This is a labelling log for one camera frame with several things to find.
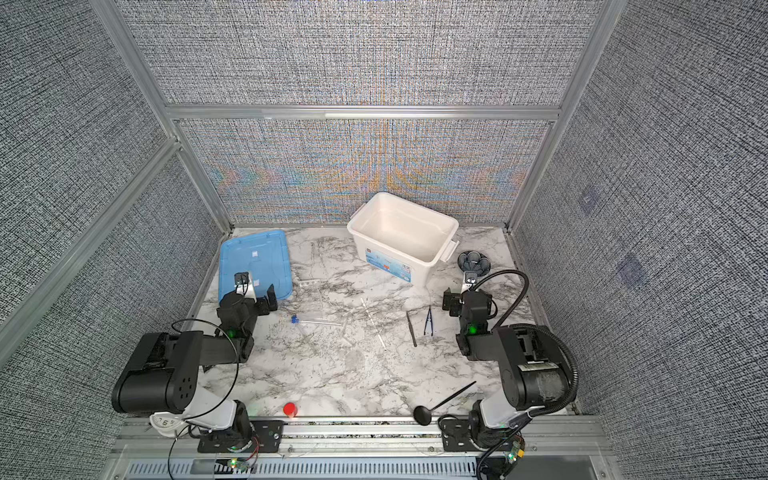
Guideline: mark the white plastic storage bin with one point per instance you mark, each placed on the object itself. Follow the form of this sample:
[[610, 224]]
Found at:
[[402, 238]]

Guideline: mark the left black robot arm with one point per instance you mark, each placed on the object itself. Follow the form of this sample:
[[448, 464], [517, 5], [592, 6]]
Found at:
[[161, 377]]

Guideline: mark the red bottle cap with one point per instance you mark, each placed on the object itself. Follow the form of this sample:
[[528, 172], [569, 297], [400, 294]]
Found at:
[[290, 410]]

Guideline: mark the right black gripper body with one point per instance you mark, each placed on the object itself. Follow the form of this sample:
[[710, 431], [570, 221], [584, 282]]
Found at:
[[450, 301]]

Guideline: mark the white analog clock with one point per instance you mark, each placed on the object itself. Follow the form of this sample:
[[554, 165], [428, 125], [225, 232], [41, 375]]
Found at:
[[168, 425]]

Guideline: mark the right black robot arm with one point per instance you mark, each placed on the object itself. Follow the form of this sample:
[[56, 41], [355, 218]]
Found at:
[[537, 371]]

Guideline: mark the black long handled ladle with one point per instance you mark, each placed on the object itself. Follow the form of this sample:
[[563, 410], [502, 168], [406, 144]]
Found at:
[[423, 415]]

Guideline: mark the blue capped test tube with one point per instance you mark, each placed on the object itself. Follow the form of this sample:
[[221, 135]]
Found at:
[[308, 321]]

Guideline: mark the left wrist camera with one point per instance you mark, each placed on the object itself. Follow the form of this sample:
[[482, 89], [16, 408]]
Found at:
[[251, 288]]

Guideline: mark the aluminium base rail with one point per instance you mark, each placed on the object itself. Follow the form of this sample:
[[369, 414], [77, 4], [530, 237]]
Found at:
[[387, 436]]

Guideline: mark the dark bowl with stones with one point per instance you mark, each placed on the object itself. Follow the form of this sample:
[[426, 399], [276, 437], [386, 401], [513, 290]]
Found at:
[[474, 262]]

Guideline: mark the metal tweezers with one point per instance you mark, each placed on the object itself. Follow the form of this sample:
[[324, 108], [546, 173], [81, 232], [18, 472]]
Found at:
[[411, 329]]

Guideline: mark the blue plastic bin lid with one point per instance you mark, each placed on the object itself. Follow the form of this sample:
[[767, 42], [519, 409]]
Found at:
[[264, 256]]

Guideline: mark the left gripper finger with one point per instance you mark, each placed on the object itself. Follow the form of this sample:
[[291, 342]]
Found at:
[[241, 282], [270, 303]]

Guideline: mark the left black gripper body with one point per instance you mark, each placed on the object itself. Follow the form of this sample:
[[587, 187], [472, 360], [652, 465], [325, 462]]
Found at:
[[264, 303]]

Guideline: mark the glass stirring rod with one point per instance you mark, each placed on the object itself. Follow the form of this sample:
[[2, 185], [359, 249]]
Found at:
[[373, 324]]

